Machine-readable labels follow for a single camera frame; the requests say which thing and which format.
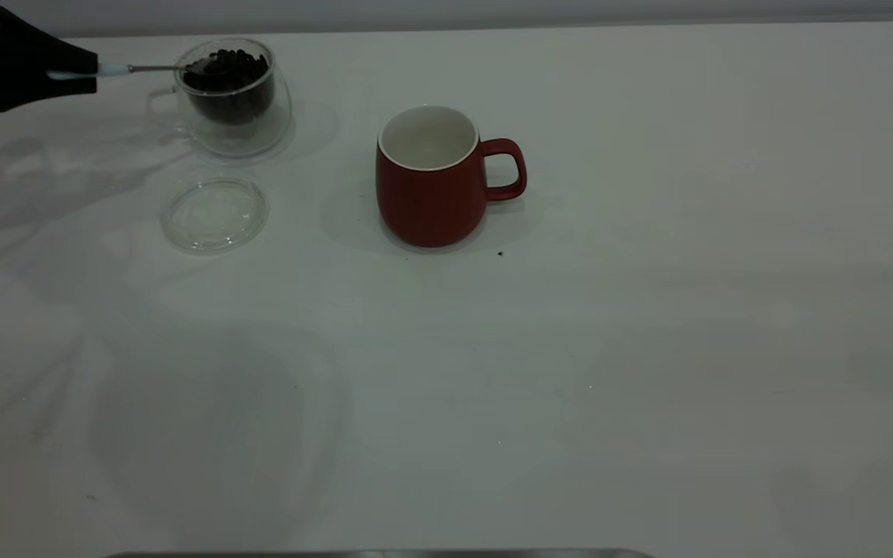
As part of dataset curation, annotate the metal spoon light blue handle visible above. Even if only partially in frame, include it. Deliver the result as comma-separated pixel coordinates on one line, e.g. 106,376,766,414
47,60,219,81

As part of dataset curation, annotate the red ceramic mug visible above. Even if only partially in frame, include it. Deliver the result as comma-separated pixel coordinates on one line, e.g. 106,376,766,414
375,105,528,249

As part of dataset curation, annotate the coffee beans pile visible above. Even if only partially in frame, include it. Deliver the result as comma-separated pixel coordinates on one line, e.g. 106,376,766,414
183,49,277,125

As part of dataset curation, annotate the clear round glass lid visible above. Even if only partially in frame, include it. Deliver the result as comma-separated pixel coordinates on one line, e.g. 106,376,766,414
161,177,270,254

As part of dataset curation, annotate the clear double-walled glass cup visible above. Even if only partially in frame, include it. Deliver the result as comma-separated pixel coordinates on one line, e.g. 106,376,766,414
146,37,293,158

